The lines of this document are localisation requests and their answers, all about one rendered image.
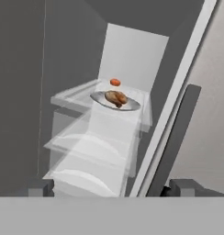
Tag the red tomato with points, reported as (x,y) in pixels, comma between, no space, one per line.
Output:
(115,82)

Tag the grey round plate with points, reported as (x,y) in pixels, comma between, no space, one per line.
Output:
(100,97)

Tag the brown chicken drumstick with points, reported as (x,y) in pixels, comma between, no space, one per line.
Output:
(116,98)

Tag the grey fridge door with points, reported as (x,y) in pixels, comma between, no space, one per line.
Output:
(205,101)

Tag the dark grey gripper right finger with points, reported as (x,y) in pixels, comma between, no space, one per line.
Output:
(185,187)

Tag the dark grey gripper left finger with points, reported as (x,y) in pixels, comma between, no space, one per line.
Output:
(40,187)

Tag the clear glass fridge shelf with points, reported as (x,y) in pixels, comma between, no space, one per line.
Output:
(86,143)
(71,97)

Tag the clear fridge drawer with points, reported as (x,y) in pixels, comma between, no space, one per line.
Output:
(80,180)

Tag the grey fridge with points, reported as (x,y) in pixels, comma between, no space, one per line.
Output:
(71,61)

